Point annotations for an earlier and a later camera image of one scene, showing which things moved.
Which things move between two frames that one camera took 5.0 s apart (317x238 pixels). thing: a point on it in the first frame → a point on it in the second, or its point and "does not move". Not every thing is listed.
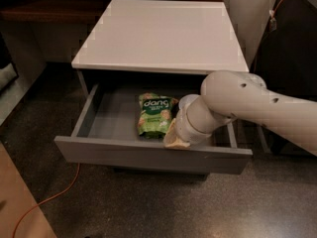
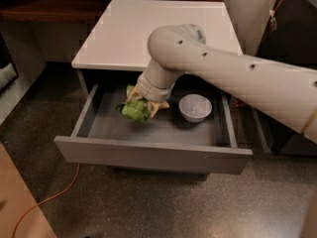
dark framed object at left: x=8 y=70 does not move
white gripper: x=185 y=130 → x=153 y=91
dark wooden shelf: x=44 y=8 does not move
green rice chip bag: x=155 y=115 → x=135 y=110
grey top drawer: x=107 y=134 does not move
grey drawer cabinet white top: x=146 y=47 does not move
